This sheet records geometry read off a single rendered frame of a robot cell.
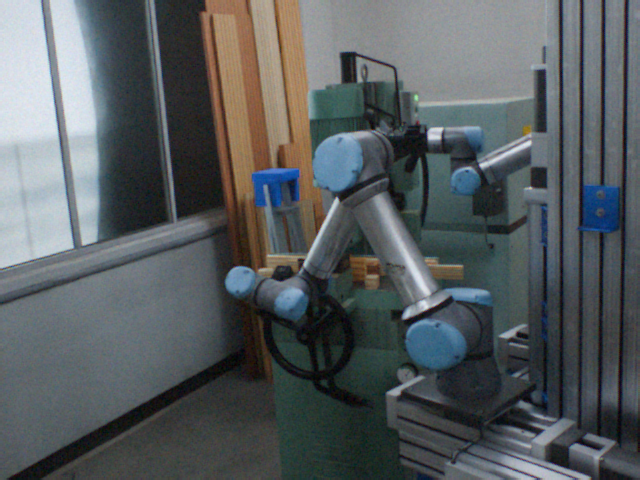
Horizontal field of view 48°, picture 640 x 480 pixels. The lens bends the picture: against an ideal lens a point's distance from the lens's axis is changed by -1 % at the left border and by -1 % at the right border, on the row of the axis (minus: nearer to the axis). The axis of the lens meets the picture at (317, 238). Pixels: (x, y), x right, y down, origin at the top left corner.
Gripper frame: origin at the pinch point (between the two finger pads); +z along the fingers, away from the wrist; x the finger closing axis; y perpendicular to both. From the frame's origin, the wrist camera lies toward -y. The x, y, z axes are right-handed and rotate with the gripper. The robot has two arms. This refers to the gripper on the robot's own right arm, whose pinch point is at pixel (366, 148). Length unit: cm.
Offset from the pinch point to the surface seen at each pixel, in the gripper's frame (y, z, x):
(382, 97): -6.0, 2.6, -29.6
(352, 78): 3.5, 10.4, -28.8
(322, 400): -56, 17, 58
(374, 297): -29.2, -3.0, 34.6
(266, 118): -93, 109, -118
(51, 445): -91, 145, 77
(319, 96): 12.5, 14.2, -10.3
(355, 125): 1.9, 4.8, -8.1
